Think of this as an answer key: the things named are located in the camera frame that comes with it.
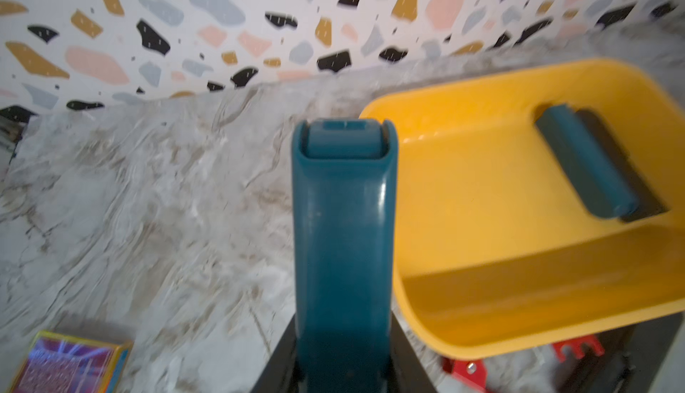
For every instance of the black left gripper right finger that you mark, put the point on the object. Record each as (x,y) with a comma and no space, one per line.
(406,373)

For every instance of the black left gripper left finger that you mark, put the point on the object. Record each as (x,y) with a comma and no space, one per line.
(280,373)

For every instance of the teal pruning pliers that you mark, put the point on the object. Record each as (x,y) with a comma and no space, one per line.
(588,168)
(344,187)

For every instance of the red pruning pliers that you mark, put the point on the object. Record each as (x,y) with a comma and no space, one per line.
(473,373)

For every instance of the yellow plastic storage box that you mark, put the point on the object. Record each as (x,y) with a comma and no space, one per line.
(493,250)

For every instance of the colourful card box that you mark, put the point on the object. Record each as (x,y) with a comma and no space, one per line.
(62,363)

